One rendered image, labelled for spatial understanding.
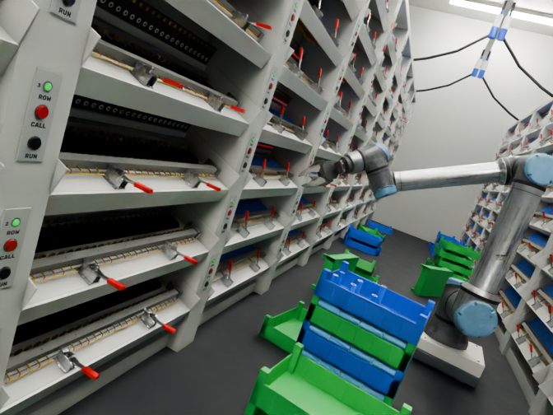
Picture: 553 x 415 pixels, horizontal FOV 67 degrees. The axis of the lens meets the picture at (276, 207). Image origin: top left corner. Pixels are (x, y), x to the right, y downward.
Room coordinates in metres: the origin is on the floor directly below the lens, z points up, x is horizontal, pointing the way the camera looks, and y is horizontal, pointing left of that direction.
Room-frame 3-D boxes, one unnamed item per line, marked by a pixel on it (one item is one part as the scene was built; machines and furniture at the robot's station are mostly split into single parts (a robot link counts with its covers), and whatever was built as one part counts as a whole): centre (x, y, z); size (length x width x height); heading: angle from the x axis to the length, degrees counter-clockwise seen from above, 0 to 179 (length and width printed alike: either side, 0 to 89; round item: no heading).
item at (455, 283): (1.79, -0.89, 0.29); 0.17 x 0.15 x 0.18; 173
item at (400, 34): (3.26, -0.39, 0.86); 0.20 x 0.09 x 1.73; 73
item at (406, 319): (1.18, -0.36, 0.36); 0.30 x 0.20 x 0.08; 65
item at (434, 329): (1.80, -0.89, 0.15); 0.19 x 0.19 x 0.10
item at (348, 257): (2.28, -0.43, 0.10); 0.30 x 0.08 x 0.20; 146
